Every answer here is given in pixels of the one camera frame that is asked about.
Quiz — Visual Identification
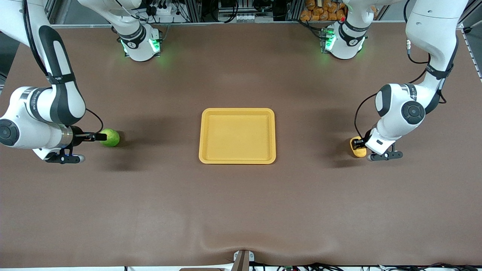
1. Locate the yellow potato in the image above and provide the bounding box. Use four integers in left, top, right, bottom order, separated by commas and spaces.
349, 136, 367, 158

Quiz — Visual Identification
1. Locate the green apple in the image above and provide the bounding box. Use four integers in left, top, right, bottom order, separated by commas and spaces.
99, 128, 121, 148

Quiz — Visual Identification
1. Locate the yellow plastic tray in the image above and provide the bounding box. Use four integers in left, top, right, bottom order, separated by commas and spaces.
198, 108, 277, 165

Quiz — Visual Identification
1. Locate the white power strip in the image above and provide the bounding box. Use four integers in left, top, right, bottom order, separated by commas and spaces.
149, 3, 177, 16

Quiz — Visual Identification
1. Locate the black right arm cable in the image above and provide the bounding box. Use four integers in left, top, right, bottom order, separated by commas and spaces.
22, 0, 104, 134

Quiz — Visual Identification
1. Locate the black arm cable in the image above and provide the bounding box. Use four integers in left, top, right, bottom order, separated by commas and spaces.
22, 0, 104, 134
354, 40, 447, 139

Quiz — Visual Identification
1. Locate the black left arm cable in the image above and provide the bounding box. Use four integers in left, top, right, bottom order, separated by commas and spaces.
354, 40, 447, 139

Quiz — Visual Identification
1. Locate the aluminium frame post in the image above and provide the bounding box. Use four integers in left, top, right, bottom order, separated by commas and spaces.
286, 0, 302, 21
186, 0, 202, 22

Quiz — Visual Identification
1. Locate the metal camera stand bracket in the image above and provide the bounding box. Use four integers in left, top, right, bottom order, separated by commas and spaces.
231, 249, 255, 271

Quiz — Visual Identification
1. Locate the aluminium table edge rail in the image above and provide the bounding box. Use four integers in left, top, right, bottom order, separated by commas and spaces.
49, 20, 462, 28

